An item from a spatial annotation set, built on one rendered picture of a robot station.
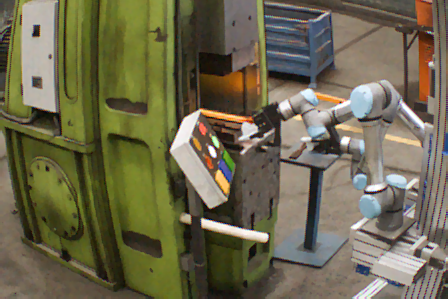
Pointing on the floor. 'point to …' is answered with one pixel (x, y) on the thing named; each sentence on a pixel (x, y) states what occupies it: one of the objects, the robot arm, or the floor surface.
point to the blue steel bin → (299, 40)
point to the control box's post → (197, 241)
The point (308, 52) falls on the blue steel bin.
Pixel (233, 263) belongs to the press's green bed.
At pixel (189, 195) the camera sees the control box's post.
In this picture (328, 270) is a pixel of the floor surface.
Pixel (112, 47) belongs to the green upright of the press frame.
